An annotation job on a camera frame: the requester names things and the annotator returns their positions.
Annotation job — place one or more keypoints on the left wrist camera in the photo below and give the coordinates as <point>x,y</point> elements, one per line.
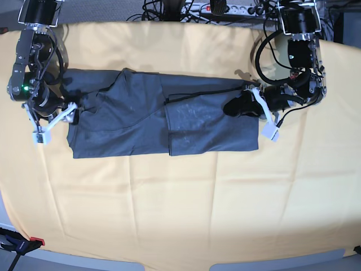
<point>271,130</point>

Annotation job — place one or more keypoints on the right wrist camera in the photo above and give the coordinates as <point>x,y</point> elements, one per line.
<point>42,134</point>

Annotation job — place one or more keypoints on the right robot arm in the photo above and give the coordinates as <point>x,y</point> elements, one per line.
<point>39,74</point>

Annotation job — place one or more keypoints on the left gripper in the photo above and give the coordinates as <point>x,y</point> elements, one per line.
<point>278,98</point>

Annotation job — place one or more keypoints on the grey-blue T-shirt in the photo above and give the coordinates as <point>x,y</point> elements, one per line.
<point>127,113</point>

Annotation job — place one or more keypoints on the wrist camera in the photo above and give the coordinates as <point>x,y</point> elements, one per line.
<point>271,130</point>
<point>42,134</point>

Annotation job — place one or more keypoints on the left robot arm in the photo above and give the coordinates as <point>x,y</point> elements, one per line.
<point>305,84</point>

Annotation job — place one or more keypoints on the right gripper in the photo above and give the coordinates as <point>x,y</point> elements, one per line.
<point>46,105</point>

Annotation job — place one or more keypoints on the white power strip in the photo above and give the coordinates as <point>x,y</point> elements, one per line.
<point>222,9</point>

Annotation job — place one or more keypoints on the black clamp at right edge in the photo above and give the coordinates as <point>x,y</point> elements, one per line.
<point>357,250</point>

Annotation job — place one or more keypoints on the yellow table cloth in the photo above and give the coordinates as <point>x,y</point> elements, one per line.
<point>297,196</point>

